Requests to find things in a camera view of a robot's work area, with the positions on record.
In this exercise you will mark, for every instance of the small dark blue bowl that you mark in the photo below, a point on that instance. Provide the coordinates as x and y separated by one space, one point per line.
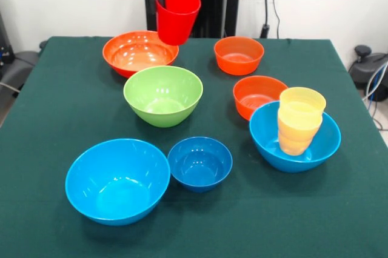
200 167

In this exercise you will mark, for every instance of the translucent yellow cup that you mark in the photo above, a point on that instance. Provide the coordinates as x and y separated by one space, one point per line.
303 97

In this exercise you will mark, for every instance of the dark green tablecloth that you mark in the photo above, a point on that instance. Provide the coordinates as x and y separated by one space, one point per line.
272 224

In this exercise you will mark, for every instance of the large orange bowl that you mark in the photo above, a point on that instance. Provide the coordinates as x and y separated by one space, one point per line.
136 56

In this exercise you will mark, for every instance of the stack of yellow cups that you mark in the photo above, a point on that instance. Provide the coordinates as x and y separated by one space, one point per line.
295 140

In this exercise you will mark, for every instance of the small plain orange bowl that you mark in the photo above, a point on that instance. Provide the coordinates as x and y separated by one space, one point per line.
238 64

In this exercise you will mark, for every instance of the green bowl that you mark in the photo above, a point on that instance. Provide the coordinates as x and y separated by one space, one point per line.
163 100

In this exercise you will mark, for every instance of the orange bowl with ringed bottom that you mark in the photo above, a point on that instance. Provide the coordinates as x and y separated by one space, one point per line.
254 94

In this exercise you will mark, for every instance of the red cup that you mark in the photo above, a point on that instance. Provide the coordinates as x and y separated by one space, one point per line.
179 25

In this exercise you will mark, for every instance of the large blue bowl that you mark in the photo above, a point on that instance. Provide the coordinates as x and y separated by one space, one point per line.
118 191
266 146

